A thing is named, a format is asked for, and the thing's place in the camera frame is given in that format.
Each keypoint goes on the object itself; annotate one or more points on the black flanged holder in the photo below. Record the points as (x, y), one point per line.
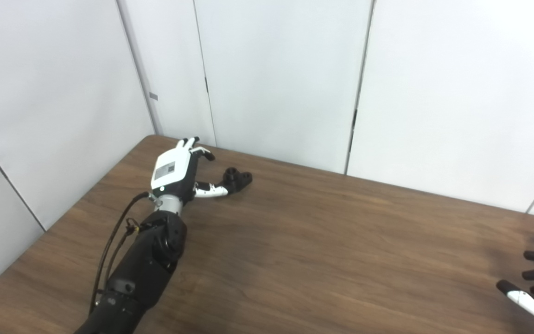
(239, 178)

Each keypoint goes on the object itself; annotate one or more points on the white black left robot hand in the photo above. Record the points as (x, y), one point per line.
(172, 169)

